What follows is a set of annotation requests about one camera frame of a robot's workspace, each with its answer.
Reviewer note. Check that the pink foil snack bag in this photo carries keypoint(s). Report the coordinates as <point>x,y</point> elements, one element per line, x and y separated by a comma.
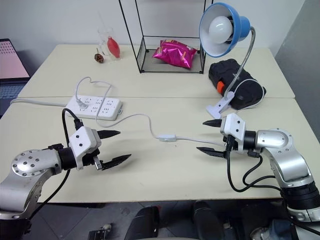
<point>172,53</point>

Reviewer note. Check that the blue clip-on desk lamp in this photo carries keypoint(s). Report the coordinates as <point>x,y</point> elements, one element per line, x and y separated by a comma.
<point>240,22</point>

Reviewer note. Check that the white power strip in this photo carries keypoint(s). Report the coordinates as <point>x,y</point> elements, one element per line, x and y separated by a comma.
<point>107,110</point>

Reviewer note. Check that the clear drinking glass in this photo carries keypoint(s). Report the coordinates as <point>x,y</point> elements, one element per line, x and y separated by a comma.
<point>103,37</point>

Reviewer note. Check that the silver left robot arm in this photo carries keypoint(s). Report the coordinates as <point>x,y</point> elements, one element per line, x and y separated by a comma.
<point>27,162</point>

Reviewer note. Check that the blue jeans leg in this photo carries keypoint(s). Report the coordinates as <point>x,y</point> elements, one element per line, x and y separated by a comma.
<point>281,230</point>

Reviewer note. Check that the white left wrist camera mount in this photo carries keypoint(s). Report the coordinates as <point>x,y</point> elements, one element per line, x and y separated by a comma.
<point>83,143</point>

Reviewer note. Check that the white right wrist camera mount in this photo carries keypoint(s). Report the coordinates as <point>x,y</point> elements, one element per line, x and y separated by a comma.
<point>235,127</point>

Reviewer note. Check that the white shoe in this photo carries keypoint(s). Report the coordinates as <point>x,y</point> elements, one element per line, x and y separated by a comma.
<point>261,233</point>

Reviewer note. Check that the black case with orange latch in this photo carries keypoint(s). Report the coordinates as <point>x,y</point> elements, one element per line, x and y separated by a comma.
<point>225,70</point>

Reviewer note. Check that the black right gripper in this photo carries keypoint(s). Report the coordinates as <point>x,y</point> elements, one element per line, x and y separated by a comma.
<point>230,143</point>

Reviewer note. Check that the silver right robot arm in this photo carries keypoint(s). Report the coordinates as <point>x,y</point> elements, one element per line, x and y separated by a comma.
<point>287,160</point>

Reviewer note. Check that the white light bulb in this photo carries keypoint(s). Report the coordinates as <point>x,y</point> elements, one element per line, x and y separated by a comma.
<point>220,28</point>

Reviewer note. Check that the red pear-shaped object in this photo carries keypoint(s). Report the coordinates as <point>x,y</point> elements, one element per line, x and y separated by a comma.
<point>113,47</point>

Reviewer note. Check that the dark rounded shape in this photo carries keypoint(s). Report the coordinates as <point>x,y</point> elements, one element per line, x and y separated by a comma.
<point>207,220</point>

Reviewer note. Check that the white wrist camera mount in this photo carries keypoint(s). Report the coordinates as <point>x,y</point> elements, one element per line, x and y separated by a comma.
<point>235,127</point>
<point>83,143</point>

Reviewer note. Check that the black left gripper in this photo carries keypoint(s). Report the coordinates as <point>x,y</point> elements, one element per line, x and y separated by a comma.
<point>90,160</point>

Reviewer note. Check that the laptop with pink screen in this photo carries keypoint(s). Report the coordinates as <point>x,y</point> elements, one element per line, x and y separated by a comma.
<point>10,60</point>

